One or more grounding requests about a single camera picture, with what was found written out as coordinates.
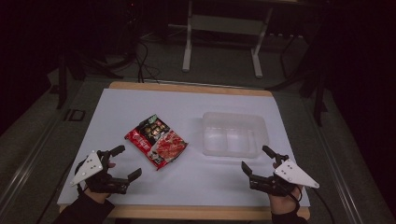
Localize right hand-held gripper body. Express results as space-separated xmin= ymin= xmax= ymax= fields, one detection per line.
xmin=248 ymin=153 xmax=320 ymax=198

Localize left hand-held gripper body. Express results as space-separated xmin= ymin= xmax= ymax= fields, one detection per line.
xmin=69 ymin=149 xmax=131 ymax=195

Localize translucent plastic container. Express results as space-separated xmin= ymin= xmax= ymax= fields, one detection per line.
xmin=201 ymin=111 xmax=270 ymax=160

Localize red snack packet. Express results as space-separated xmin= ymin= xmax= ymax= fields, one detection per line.
xmin=124 ymin=113 xmax=189 ymax=171

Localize person's right hand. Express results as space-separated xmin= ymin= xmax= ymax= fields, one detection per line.
xmin=268 ymin=185 xmax=304 ymax=217

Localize person's left hand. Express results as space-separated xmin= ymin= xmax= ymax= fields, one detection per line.
xmin=83 ymin=161 xmax=117 ymax=204

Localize white table mat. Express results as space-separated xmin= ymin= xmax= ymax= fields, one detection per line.
xmin=57 ymin=88 xmax=311 ymax=208

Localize black stand leg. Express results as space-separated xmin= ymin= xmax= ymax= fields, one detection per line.
xmin=55 ymin=50 xmax=69 ymax=110
xmin=298 ymin=62 xmax=329 ymax=127

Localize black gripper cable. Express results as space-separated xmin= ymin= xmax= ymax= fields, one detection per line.
xmin=310 ymin=187 xmax=336 ymax=224

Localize grey floor rail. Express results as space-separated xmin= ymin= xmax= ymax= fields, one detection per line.
xmin=0 ymin=118 xmax=64 ymax=216
xmin=306 ymin=102 xmax=368 ymax=224

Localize black floor bracket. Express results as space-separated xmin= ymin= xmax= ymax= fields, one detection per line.
xmin=63 ymin=108 xmax=87 ymax=122

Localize black floor cables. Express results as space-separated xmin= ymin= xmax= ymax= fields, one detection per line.
xmin=92 ymin=36 xmax=163 ymax=84

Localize white metal stand frame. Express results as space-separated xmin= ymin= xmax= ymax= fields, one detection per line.
xmin=181 ymin=0 xmax=276 ymax=79

